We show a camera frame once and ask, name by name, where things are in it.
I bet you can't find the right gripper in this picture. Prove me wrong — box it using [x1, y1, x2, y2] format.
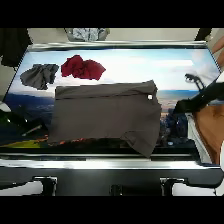
[172, 98, 197, 115]

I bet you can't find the person's forearm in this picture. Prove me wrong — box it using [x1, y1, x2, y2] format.
[211, 37, 224, 70]

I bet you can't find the red garment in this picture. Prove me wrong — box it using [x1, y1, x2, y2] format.
[60, 54, 107, 81]

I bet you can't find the white patterned garment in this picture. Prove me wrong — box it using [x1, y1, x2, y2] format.
[65, 28, 110, 43]

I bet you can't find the grey garment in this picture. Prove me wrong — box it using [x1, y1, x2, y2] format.
[19, 63, 60, 91]

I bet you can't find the silver frame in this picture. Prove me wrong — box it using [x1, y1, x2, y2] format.
[0, 152, 224, 197]

